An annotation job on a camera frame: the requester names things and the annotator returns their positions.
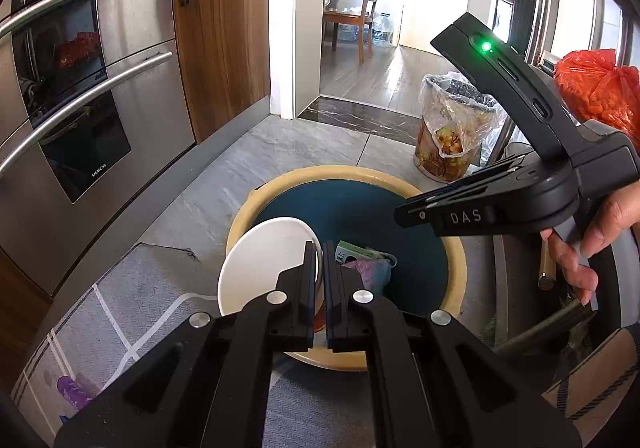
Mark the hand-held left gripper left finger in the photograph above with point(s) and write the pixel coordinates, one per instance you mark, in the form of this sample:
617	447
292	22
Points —
300	288

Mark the green white packet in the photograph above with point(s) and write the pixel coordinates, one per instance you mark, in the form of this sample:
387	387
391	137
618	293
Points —
350	253

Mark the wooden cabinet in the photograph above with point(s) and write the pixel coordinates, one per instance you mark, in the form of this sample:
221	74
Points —
225	27

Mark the purple plastic piece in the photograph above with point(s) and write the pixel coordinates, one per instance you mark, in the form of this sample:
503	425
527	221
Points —
72	393

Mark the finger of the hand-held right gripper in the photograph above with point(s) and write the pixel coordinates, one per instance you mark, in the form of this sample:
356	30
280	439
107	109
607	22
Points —
475	183
415	215

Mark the red floral paper cup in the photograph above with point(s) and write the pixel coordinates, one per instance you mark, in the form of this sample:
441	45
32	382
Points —
260	268

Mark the grey checked mat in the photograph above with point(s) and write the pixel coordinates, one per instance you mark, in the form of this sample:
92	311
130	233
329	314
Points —
135	308

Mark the metal chair frame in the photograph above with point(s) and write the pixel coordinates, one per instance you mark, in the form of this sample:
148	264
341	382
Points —
540	333

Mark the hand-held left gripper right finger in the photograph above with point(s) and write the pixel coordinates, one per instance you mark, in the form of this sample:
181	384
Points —
335	298

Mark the red plastic bag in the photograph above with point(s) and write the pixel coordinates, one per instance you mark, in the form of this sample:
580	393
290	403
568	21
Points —
600	87

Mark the person's right hand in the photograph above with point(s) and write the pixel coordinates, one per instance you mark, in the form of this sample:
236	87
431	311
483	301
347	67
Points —
615	218

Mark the stainless steel oven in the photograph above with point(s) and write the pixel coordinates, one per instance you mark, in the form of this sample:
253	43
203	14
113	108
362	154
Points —
140	102

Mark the pink snack packet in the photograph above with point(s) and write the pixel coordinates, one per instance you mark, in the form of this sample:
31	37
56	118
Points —
367	273

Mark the clear water jug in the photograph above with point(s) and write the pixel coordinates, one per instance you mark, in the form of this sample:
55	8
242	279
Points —
385	30

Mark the plaid cloth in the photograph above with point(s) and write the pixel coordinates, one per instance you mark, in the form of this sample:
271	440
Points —
600	378

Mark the blue bin with beige rim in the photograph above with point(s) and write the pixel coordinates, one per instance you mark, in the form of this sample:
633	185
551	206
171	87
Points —
350	208

